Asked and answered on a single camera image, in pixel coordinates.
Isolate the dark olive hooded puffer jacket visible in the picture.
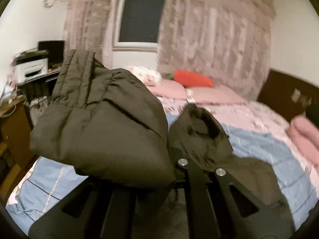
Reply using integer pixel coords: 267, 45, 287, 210
30, 50, 295, 231

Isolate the blue plaid bed sheet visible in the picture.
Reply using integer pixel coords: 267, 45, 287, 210
5, 123, 317, 232

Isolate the pink cartoon print bed sheet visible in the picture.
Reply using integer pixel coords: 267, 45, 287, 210
158, 97, 318, 186

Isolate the pink folded quilt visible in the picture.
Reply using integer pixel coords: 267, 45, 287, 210
286, 115, 318, 169

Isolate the right pink pillow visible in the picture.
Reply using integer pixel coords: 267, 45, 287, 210
186, 85, 247, 104

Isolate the pink pillow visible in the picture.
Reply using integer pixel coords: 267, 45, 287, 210
186, 85, 247, 104
147, 80, 188, 99

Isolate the brown wooden side cabinet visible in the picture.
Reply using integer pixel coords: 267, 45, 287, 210
1, 97, 36, 204

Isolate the left pink pillow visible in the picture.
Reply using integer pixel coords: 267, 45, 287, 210
147, 80, 188, 99

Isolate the orange carrot plush toy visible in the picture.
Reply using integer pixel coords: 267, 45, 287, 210
166, 70, 215, 87

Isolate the black fluffy garment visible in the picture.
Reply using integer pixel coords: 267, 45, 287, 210
305, 104, 319, 128

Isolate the floral print pillow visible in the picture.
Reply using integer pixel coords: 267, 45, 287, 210
125, 66, 162, 86

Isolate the white printer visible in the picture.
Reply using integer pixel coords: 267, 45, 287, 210
12, 50, 49, 84

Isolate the black computer monitor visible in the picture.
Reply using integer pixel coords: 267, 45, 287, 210
38, 40, 65, 69

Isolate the right pink lace curtain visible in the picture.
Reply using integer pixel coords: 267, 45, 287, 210
157, 0, 276, 100

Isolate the pink lace curtain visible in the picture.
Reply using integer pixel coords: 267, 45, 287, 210
64, 0, 118, 68
157, 0, 276, 100

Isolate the left pink lace curtain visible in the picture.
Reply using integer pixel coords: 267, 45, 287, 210
64, 0, 118, 68

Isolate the dark window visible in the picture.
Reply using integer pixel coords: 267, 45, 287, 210
119, 0, 164, 43

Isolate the dark wooden bed frame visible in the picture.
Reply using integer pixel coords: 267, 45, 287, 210
257, 69, 318, 122

